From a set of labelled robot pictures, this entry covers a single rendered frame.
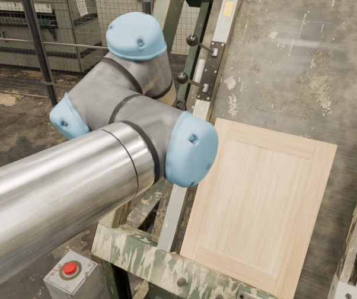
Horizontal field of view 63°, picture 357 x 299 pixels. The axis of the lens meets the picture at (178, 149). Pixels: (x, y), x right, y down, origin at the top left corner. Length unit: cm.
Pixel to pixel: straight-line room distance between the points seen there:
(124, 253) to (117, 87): 83
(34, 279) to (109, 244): 116
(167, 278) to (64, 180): 87
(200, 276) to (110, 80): 77
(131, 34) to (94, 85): 8
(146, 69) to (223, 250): 73
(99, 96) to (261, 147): 68
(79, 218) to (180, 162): 10
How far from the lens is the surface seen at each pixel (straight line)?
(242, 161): 97
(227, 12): 108
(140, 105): 32
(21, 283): 227
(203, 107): 99
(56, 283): 103
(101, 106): 35
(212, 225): 101
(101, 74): 40
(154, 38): 40
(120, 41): 40
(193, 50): 117
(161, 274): 108
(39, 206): 22
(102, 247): 117
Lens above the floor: 176
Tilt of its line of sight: 35 degrees down
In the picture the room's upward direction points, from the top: straight up
